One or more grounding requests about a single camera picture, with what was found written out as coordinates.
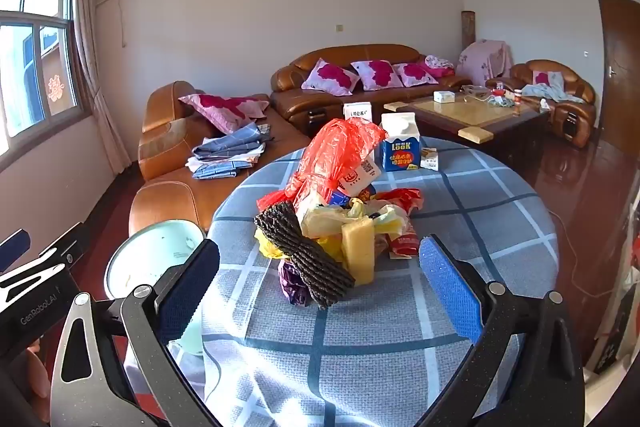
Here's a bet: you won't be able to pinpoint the mint green trash bin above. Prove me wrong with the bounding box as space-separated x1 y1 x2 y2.
104 219 207 358

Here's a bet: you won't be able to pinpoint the brown leather armchair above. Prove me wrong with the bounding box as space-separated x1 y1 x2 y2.
485 59 597 148

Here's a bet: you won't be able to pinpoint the purple plastic bag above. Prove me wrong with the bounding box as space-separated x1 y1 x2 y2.
277 259 311 307

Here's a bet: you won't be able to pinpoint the pale pink cloth cover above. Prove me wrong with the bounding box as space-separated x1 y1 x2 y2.
456 39 513 82

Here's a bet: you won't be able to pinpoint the folded blue plaid clothes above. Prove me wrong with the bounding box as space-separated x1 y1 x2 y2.
186 122 273 180

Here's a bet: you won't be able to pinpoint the red white snack wrapper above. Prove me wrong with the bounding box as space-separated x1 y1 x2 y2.
387 227 421 260

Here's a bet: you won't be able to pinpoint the yellow plastic bag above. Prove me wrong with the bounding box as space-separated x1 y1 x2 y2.
255 202 401 258

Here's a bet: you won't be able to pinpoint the blue milk carton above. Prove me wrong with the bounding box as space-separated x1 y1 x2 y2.
380 113 421 172

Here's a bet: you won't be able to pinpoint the brown leather chaise sofa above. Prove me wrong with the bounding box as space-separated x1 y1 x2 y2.
129 81 313 238

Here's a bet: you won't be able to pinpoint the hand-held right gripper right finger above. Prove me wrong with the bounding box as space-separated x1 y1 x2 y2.
419 234 586 427

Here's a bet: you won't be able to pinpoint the round table with plaid cloth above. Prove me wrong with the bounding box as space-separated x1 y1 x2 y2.
122 137 561 427

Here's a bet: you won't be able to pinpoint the light blue cloth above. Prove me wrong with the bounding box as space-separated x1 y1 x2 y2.
522 72 583 104

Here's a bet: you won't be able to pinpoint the red crinkled plastic wrapper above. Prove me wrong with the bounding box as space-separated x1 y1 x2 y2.
375 188 425 215

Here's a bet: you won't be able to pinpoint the beige curtain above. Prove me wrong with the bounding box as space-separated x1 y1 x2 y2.
30 0 132 175

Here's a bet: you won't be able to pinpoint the tall white carton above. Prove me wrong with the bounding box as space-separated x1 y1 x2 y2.
343 102 372 122

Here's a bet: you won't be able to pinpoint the white red label carton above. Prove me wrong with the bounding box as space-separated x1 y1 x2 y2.
337 157 378 198

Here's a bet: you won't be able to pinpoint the pink floral pillow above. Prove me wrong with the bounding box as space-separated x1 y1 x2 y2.
302 58 361 96
392 63 440 88
350 59 405 90
179 93 271 135

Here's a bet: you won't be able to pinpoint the person's left hand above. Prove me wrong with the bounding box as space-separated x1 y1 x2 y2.
22 339 51 423

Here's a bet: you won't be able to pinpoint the pink floral cloth bundle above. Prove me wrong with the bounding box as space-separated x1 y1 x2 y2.
420 55 456 78

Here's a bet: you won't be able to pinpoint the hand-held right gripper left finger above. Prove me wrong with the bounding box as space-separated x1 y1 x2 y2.
50 237 236 427

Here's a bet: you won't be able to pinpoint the tall brown cylinder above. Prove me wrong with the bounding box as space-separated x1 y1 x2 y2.
461 10 476 48

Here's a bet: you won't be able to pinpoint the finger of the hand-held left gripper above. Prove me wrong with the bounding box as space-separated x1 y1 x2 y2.
0 229 31 273
40 222 87 268

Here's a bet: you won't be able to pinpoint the red plastic bag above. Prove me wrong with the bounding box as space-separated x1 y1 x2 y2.
287 117 388 212

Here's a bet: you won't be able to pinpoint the wooden coffee table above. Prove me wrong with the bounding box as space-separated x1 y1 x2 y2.
384 94 551 158

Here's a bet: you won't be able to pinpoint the window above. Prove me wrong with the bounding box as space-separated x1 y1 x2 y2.
0 0 93 158

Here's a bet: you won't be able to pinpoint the yellow sponge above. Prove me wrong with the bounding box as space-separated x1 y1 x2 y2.
341 217 376 285

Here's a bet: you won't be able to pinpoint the brown wooden door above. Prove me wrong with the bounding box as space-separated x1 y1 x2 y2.
596 0 640 142

